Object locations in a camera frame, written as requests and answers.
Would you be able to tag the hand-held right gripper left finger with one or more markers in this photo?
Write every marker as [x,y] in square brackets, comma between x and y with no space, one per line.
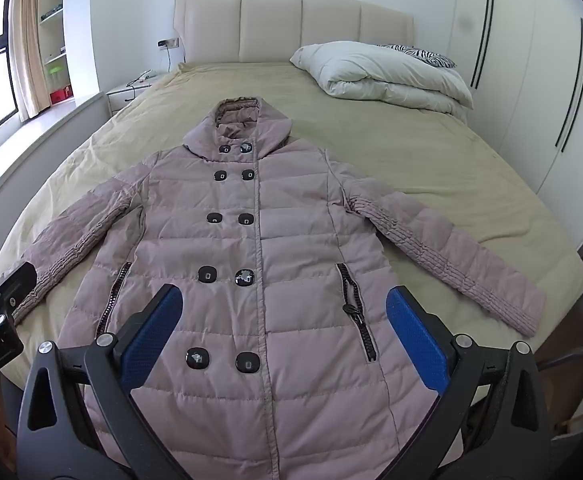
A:
[154,330]

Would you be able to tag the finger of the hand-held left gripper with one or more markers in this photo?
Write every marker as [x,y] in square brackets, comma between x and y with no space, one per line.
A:
[18,285]

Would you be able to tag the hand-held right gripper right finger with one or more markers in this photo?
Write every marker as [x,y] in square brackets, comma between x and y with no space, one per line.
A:
[414,340]

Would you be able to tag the mauve puffer coat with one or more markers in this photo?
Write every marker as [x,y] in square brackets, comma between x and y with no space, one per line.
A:
[291,240]

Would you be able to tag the white window sill bench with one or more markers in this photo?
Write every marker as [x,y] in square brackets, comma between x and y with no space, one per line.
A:
[31,135]

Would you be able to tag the beige bed cover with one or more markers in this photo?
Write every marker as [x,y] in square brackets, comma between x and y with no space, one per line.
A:
[396,150]

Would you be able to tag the red box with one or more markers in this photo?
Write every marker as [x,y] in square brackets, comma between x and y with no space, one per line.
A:
[60,96]

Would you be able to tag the green plastic tray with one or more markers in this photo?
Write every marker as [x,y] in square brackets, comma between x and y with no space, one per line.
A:
[55,70]

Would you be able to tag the white nightstand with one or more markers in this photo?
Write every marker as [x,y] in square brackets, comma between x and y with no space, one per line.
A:
[131,92]

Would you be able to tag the beige curtain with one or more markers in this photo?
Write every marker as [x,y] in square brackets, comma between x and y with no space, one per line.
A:
[28,50]

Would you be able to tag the small white device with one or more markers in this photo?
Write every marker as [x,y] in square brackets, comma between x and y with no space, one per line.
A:
[147,75]

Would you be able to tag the white built-in shelf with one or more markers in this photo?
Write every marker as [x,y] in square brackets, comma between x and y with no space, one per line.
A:
[53,20]

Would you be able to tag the folded white duvet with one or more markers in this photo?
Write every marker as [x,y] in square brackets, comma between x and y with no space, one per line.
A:
[371,72]

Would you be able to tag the zebra print pillow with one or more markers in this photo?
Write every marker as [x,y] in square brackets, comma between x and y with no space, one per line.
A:
[434,57]

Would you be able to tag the white wardrobe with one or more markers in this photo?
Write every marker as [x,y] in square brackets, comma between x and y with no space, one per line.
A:
[531,60]

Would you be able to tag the beige upholstered headboard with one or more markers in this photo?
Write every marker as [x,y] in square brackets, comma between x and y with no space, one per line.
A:
[271,25]

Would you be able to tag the wall power socket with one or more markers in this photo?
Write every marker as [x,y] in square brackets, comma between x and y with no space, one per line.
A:
[168,42]

